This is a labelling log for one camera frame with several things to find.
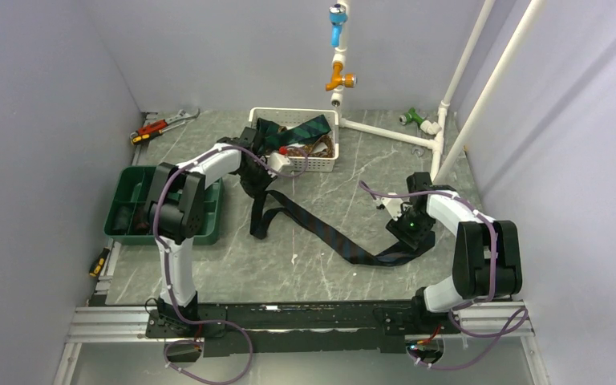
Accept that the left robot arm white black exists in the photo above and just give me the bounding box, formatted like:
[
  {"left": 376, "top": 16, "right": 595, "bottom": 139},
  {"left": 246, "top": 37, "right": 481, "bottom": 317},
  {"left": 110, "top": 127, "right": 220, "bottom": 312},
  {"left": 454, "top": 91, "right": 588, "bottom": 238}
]
[{"left": 145, "top": 127, "right": 273, "bottom": 337}]

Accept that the white plastic basket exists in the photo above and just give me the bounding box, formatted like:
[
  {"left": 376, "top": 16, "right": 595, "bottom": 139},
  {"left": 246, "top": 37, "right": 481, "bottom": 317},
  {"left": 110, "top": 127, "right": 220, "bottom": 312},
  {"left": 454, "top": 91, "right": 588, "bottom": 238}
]
[{"left": 249, "top": 107, "right": 339, "bottom": 172}]

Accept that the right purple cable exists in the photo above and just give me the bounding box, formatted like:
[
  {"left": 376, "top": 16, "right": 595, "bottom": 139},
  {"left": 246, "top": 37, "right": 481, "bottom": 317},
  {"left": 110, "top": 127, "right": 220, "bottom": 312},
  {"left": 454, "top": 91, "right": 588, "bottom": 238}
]
[{"left": 358, "top": 180, "right": 530, "bottom": 371}]

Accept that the maroon rolled tie in tray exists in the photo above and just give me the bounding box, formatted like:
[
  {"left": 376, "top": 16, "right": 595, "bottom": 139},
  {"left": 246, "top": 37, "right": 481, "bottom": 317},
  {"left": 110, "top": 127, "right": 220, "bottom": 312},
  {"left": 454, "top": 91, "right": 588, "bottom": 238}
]
[{"left": 132, "top": 205, "right": 150, "bottom": 236}]

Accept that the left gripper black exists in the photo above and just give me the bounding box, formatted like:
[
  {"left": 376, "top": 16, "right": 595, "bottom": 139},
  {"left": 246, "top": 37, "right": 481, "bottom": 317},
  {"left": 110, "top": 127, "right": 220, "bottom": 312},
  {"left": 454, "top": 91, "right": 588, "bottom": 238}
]
[{"left": 237, "top": 160, "right": 278, "bottom": 201}]

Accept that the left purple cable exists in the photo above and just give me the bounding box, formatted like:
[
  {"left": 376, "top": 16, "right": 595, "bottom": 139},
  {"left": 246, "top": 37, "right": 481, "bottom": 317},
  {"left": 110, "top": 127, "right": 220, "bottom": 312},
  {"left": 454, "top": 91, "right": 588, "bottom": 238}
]
[{"left": 150, "top": 142, "right": 310, "bottom": 385}]

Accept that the green striped tie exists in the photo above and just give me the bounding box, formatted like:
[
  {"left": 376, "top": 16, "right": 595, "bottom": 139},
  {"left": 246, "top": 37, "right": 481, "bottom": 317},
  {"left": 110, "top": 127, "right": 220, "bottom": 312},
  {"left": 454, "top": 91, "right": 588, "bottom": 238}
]
[{"left": 255, "top": 115, "right": 331, "bottom": 151}]

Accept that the orange valve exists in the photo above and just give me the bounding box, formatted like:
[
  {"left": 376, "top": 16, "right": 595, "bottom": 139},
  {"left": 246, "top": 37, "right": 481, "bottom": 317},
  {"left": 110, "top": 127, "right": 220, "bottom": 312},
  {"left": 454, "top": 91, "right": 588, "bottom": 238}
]
[{"left": 325, "top": 61, "right": 357, "bottom": 91}]

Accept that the aluminium rail frame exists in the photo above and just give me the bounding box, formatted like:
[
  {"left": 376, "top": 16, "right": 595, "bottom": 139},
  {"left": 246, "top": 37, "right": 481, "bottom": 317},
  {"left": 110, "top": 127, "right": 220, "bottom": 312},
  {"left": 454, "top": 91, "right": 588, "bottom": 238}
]
[{"left": 55, "top": 117, "right": 529, "bottom": 384}]

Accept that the yellow black screwdriver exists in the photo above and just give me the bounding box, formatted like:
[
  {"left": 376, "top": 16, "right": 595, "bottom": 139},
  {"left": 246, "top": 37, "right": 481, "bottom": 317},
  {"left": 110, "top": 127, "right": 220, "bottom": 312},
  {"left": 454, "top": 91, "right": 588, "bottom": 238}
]
[{"left": 88, "top": 247, "right": 111, "bottom": 278}]

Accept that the green valve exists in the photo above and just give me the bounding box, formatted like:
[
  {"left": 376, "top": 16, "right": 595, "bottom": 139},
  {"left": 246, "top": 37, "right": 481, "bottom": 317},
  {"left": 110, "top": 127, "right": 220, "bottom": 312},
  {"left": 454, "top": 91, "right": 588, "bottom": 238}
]
[{"left": 399, "top": 107, "right": 426, "bottom": 127}]

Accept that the red handled adjustable wrench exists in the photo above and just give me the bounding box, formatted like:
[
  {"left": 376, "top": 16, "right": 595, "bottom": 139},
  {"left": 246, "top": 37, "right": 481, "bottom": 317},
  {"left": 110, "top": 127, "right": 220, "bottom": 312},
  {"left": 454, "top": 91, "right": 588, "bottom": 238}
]
[{"left": 130, "top": 108, "right": 201, "bottom": 146}]

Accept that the purple cable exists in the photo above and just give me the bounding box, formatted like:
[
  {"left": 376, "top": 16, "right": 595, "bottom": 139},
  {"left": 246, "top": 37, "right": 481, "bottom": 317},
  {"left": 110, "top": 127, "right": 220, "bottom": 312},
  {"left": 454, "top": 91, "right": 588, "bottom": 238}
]
[
  {"left": 150, "top": 142, "right": 310, "bottom": 385},
  {"left": 358, "top": 180, "right": 530, "bottom": 371}
]

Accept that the dark rolled tie in tray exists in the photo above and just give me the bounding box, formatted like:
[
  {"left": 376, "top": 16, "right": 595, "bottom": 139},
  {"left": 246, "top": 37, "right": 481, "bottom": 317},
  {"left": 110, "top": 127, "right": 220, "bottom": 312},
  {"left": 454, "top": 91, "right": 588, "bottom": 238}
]
[{"left": 111, "top": 205, "right": 135, "bottom": 236}]

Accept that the navy brown striped tie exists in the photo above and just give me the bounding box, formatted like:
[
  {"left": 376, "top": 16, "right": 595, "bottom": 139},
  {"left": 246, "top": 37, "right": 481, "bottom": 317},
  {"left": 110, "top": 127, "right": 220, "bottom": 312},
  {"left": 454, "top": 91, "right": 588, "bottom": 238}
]
[{"left": 249, "top": 190, "right": 436, "bottom": 267}]

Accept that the brown patterned tie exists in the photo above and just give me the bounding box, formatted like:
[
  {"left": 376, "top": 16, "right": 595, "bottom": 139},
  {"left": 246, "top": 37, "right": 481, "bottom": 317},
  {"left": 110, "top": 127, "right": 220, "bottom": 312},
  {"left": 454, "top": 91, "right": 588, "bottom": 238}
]
[{"left": 286, "top": 135, "right": 335, "bottom": 158}]

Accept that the green compartment tray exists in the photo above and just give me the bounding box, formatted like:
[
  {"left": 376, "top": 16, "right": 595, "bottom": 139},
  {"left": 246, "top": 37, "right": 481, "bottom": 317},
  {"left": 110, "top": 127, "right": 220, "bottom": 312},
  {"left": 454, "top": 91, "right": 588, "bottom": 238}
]
[{"left": 103, "top": 166, "right": 225, "bottom": 246}]

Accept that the white pvc pipe frame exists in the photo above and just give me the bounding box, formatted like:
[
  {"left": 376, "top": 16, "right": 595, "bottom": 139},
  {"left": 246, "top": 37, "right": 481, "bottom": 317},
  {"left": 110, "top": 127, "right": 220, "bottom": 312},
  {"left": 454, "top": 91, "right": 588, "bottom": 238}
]
[{"left": 339, "top": 1, "right": 545, "bottom": 184}]

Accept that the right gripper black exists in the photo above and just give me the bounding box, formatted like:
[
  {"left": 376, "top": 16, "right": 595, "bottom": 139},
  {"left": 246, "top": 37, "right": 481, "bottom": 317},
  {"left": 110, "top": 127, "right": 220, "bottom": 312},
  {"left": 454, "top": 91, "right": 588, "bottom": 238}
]
[{"left": 387, "top": 205, "right": 434, "bottom": 253}]

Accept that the blue valve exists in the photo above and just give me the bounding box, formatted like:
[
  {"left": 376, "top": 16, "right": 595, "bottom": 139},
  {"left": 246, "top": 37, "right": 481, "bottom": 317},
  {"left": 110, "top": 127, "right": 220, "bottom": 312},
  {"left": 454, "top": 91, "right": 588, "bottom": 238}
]
[{"left": 329, "top": 3, "right": 348, "bottom": 48}]

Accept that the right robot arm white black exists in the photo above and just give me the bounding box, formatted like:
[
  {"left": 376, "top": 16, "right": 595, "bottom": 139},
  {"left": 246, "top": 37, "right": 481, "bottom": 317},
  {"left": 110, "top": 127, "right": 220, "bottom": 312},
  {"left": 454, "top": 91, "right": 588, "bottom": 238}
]
[{"left": 377, "top": 172, "right": 523, "bottom": 333}]

